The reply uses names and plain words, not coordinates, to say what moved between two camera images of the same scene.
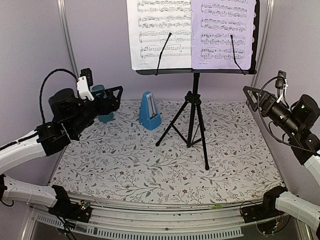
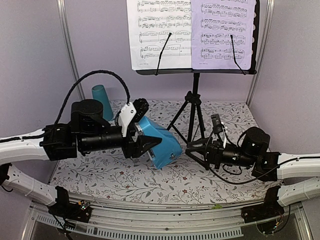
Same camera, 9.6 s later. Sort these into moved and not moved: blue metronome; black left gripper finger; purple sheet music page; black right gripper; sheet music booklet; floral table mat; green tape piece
Moved: black right gripper; blue metronome; black left gripper finger
Not moved: floral table mat; purple sheet music page; green tape piece; sheet music booklet
